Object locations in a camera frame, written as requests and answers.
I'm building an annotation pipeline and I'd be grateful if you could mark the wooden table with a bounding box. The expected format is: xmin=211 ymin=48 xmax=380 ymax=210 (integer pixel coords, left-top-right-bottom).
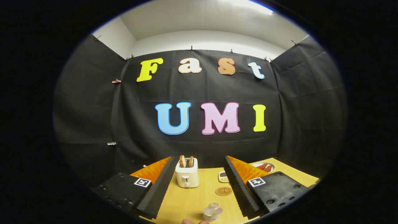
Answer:
xmin=137 ymin=157 xmax=320 ymax=224

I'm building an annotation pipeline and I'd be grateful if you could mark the white toaster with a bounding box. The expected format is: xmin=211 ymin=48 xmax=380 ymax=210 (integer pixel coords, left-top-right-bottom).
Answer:
xmin=175 ymin=157 xmax=199 ymax=188

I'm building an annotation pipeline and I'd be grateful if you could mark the clear juice bottle white label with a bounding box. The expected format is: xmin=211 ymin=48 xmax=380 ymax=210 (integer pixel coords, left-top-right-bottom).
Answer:
xmin=204 ymin=203 xmax=223 ymax=222

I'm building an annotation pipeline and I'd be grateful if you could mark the round white plate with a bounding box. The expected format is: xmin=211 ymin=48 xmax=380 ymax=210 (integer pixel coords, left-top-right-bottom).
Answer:
xmin=250 ymin=162 xmax=275 ymax=174

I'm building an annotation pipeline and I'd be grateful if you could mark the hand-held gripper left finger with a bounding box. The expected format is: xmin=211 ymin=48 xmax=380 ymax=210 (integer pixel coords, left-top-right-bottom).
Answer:
xmin=90 ymin=156 xmax=179 ymax=220

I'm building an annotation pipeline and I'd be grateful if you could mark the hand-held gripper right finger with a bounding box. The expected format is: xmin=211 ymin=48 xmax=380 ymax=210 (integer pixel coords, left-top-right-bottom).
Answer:
xmin=224 ymin=156 xmax=311 ymax=218

